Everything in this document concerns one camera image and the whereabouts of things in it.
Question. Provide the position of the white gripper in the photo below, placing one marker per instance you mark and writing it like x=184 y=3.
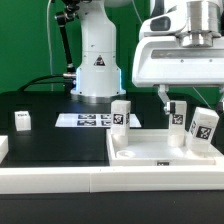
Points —
x=160 y=60

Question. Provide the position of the white square table top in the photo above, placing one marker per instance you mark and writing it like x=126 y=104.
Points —
x=149 y=147

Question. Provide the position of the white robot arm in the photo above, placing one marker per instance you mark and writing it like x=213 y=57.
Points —
x=180 y=44

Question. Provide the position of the printed tag sheet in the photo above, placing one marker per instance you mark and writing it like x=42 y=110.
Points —
x=90 y=120

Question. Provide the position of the white U-shaped fence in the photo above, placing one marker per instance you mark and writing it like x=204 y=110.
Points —
x=106 y=179

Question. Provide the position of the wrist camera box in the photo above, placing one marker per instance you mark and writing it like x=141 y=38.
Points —
x=168 y=23

